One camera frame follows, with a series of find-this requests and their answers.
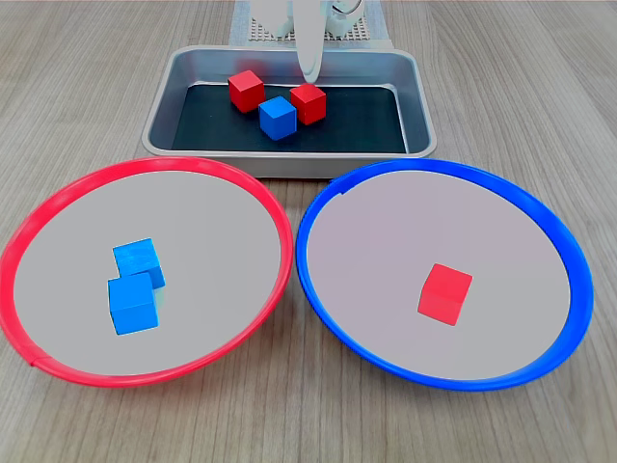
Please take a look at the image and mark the red cube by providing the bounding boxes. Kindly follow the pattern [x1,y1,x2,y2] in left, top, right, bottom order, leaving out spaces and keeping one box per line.
[289,83,328,125]
[228,69,266,114]
[416,262,474,327]

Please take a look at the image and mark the blue cube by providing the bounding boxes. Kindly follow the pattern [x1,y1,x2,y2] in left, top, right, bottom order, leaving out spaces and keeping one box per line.
[257,95,298,142]
[112,237,167,290]
[107,272,160,337]

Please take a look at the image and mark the translucent tape sheet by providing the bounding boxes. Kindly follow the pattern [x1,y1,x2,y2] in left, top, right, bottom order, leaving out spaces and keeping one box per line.
[230,0,392,49]

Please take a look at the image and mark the black tray mat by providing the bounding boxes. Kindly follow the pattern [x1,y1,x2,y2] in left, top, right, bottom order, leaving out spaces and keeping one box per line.
[172,84,409,154]

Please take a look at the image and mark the steel tray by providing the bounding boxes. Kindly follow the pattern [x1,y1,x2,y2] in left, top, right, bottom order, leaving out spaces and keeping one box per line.
[141,45,439,179]

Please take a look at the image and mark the blue-rimmed white plate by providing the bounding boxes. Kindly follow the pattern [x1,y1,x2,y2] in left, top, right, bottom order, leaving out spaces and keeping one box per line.
[295,157,595,391]

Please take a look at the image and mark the red-rimmed white plate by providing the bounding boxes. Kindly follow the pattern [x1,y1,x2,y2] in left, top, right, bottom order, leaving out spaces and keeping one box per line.
[0,156,295,390]

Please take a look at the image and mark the pale perforated base plate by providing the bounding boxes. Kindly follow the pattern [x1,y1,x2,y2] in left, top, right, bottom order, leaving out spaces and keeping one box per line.
[248,16,375,42]

